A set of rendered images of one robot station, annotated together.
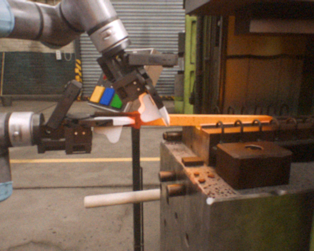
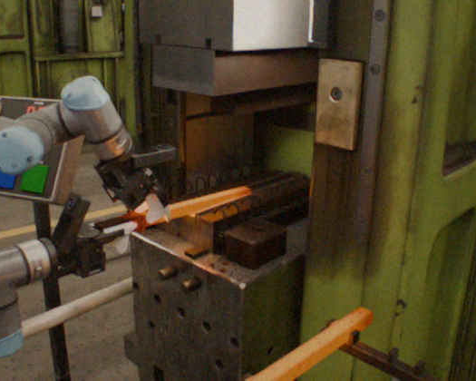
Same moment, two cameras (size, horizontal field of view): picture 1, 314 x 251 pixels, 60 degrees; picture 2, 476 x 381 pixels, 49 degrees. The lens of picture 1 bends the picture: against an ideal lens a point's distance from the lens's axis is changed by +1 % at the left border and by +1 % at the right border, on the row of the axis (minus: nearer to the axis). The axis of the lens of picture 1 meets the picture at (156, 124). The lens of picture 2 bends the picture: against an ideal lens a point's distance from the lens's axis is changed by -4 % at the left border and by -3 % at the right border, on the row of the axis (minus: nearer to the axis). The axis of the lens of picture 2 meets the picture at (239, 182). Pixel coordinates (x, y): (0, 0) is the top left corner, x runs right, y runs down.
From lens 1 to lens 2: 0.67 m
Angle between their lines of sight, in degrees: 35
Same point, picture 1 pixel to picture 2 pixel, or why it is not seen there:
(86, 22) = (97, 133)
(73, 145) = (89, 266)
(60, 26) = (59, 137)
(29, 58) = not seen: outside the picture
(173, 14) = not seen: outside the picture
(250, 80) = (209, 140)
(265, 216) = (276, 285)
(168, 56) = (169, 151)
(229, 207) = (255, 286)
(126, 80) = (135, 186)
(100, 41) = (110, 151)
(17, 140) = (37, 277)
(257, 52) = not seen: hidden behind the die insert
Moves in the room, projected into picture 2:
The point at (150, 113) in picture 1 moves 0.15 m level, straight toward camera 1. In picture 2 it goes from (155, 213) to (194, 238)
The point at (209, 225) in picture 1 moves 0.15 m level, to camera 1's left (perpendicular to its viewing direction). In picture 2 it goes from (242, 305) to (179, 327)
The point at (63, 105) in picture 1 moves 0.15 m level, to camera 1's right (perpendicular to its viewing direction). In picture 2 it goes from (75, 226) to (147, 210)
